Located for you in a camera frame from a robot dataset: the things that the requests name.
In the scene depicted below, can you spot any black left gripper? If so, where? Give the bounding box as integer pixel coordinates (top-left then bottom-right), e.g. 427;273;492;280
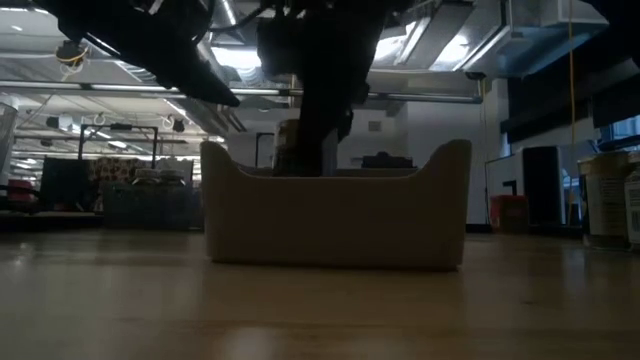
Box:
34;0;242;108

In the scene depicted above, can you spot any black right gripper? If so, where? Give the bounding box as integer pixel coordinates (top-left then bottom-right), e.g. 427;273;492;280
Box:
257;0;416;177

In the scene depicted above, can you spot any wooden lid spice jar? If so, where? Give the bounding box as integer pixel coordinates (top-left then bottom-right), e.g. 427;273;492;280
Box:
578;151;632;251

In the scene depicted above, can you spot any black device on shelf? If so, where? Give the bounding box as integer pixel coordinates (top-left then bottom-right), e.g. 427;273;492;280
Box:
360;151;416;170

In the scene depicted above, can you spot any grey rectangular bin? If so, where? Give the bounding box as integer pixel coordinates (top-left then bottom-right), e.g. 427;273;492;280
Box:
200;138;473;273

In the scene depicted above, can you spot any silver ceiling pipe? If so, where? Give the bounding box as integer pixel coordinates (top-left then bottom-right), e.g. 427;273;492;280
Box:
0;79;484;105

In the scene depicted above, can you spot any patterned box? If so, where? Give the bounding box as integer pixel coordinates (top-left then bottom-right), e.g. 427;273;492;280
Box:
89;157;146;184

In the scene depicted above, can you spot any grey tray top left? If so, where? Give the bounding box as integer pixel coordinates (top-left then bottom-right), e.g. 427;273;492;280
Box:
102;179;204;232

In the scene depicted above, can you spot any dark storage box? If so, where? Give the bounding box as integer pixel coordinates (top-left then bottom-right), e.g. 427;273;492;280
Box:
39;157;94;211

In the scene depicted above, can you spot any small red object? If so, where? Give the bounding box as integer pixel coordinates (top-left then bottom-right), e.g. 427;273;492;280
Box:
7;178;39;204

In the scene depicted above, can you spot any red storage bin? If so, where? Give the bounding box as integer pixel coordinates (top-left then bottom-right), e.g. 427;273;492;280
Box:
489;194;530;234

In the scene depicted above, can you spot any tall black cabinet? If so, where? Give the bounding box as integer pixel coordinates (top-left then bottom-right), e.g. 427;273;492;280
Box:
522;145;566;227

